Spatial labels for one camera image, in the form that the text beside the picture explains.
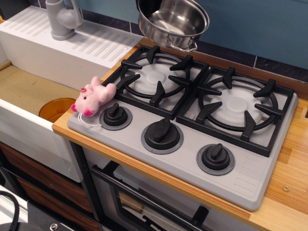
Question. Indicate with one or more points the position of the black left stove knob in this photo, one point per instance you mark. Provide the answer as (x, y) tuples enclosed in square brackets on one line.
[(115, 118)]

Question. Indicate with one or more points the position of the black middle stove knob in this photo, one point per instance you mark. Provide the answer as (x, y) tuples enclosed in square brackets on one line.
[(162, 137)]

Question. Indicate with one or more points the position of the wooden drawer front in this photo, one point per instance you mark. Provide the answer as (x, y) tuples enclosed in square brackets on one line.
[(52, 191)]

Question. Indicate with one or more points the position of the black right stove knob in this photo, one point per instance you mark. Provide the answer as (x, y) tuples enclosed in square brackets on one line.
[(215, 159)]

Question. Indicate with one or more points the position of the stainless steel pan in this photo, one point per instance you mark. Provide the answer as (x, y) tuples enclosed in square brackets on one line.
[(177, 25)]

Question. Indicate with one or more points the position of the white left burner cap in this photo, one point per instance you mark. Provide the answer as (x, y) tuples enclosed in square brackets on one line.
[(151, 74)]

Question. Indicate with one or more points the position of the black right burner grate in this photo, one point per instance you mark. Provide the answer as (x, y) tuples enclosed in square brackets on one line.
[(247, 112)]

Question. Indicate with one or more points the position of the white burner cap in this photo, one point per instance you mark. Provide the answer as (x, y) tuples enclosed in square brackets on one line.
[(151, 74), (234, 104)]

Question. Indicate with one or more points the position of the black left burner grate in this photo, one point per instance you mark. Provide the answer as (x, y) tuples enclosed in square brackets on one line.
[(162, 104)]

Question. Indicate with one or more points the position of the white toy sink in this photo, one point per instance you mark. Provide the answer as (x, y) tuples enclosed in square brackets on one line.
[(36, 69)]

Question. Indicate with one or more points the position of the oven door with handle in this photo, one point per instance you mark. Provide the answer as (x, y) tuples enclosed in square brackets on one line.
[(141, 204)]

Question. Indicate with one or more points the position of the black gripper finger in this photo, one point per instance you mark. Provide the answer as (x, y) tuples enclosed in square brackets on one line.
[(148, 7)]

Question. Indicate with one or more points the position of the black burner grate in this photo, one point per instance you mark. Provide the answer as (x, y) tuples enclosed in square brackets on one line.
[(247, 112), (162, 104)]

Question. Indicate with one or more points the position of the pink stuffed pig toy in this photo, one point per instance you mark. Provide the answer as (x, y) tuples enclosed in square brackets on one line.
[(93, 96)]

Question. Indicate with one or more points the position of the grey toy faucet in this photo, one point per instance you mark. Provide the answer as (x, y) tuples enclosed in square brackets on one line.
[(63, 21)]

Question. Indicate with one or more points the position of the black stove knob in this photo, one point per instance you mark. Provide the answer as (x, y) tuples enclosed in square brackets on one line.
[(162, 137), (115, 118), (215, 159)]

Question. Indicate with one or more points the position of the white right burner cap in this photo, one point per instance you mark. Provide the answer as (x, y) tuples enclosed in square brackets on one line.
[(234, 104)]

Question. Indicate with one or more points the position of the grey toy stove top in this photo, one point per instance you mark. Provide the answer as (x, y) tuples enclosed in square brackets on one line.
[(245, 185)]

